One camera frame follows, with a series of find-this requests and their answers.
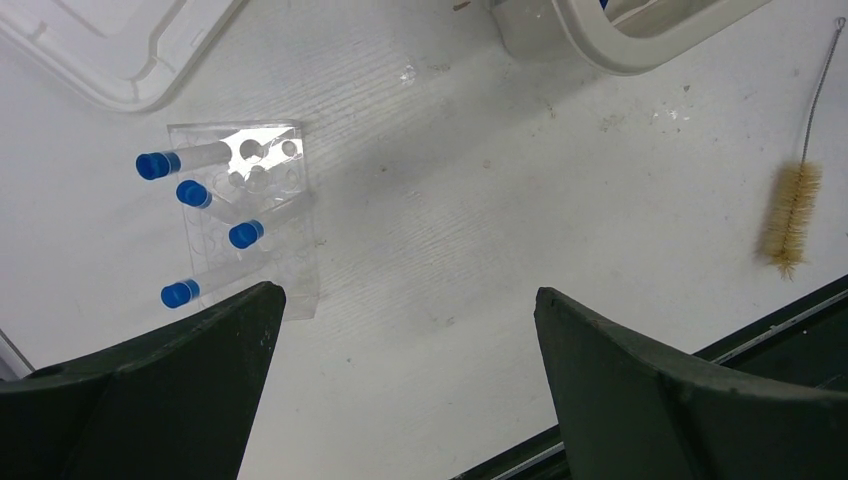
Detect test tube brush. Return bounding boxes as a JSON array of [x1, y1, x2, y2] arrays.
[[759, 16, 847, 281]]

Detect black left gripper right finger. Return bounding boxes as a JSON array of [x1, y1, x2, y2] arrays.
[[535, 287, 847, 479]]

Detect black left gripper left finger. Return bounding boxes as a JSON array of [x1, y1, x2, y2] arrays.
[[1, 282, 287, 479]]

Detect beige plastic tub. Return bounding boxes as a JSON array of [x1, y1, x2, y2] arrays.
[[490, 0, 768, 76]]

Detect white plastic tub lid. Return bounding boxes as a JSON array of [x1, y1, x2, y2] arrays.
[[1, 0, 241, 113]]

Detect blue capped vial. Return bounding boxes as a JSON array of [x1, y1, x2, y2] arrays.
[[176, 180, 242, 225], [135, 142, 232, 181], [160, 261, 264, 309], [228, 192, 315, 250]]

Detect black base frame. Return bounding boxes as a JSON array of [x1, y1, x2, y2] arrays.
[[466, 279, 847, 479]]

